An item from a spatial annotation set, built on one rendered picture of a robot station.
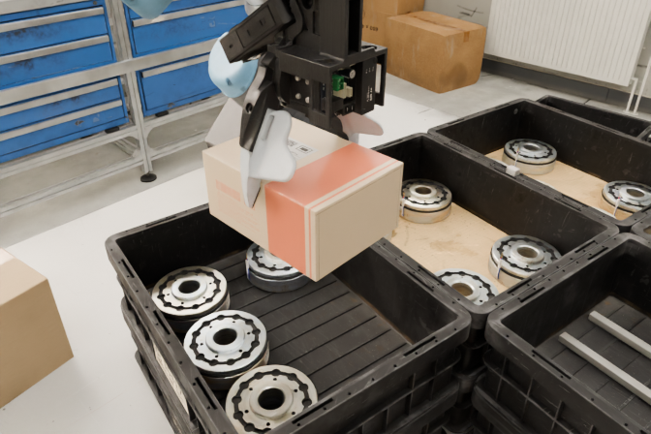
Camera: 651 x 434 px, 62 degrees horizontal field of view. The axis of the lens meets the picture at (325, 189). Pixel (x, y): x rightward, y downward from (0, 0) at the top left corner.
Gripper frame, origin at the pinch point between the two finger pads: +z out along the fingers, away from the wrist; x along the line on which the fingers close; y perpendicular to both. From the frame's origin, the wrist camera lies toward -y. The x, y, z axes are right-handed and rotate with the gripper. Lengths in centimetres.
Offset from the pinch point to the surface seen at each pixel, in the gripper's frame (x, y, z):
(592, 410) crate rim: 9.2, 29.7, 17.2
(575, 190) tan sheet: 65, 7, 27
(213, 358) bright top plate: -9.2, -6.0, 23.5
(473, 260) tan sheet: 32.5, 4.3, 26.7
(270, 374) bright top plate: -5.9, 0.4, 23.7
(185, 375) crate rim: -15.5, -0.8, 16.6
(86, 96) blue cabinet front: 56, -195, 62
